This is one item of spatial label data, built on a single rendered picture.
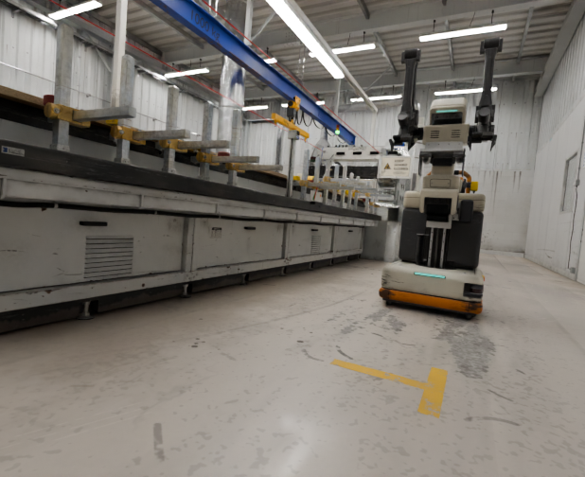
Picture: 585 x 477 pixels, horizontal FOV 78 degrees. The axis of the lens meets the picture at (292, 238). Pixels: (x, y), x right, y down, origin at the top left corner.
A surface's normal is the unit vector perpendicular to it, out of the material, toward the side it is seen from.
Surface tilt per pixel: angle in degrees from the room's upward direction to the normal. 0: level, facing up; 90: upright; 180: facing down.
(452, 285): 90
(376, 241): 90
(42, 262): 87
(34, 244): 90
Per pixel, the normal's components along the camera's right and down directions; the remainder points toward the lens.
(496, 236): -0.45, 0.01
